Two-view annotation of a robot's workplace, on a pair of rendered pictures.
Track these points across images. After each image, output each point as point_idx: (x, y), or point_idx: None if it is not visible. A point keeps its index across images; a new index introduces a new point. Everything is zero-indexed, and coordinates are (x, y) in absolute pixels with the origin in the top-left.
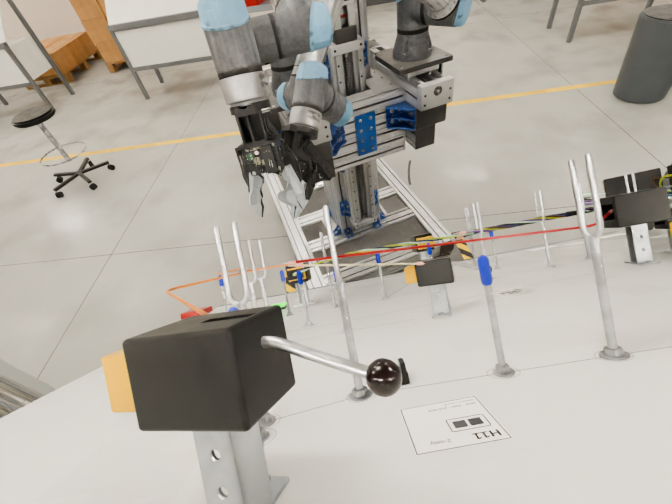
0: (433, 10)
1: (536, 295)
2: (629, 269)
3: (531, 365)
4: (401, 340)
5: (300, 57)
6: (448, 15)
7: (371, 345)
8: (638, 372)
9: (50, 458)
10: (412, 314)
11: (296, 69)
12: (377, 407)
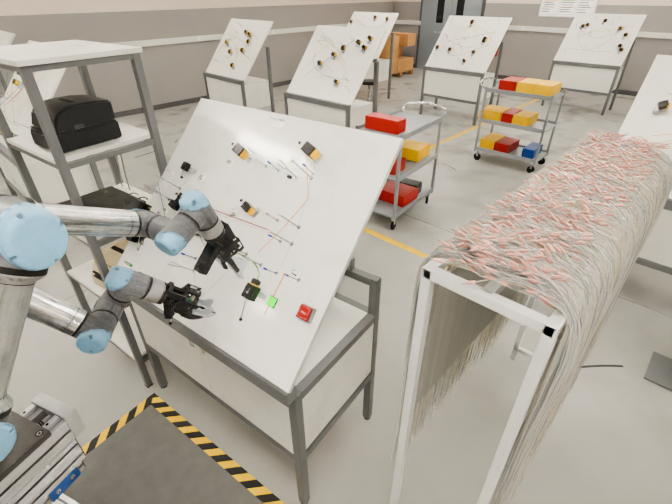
0: None
1: (235, 205)
2: None
3: (274, 170)
4: (276, 198)
5: (69, 307)
6: None
7: (281, 201)
8: (270, 160)
9: (342, 188)
10: (259, 219)
11: (81, 313)
12: (297, 171)
